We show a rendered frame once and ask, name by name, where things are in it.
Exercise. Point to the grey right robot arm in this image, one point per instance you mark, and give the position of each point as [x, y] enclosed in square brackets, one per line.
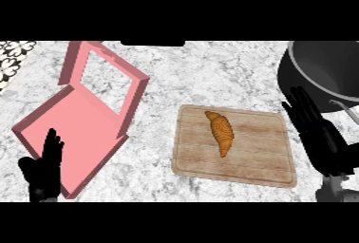
[335, 190]

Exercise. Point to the wooden cutting board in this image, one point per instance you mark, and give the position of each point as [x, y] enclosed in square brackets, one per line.
[234, 147]

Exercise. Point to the dark grey pot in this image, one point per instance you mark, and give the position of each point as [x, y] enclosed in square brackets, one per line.
[323, 72]

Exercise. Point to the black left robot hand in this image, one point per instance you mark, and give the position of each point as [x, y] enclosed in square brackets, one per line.
[46, 171]

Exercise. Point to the brown croissant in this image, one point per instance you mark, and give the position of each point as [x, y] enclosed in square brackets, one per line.
[222, 133]

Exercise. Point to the open pink box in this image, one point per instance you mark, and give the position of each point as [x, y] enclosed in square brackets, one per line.
[82, 126]

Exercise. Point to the black and white patterned cloth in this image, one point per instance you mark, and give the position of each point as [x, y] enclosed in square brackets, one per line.
[12, 60]

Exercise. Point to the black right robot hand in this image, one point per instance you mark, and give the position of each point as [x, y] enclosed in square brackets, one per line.
[323, 139]

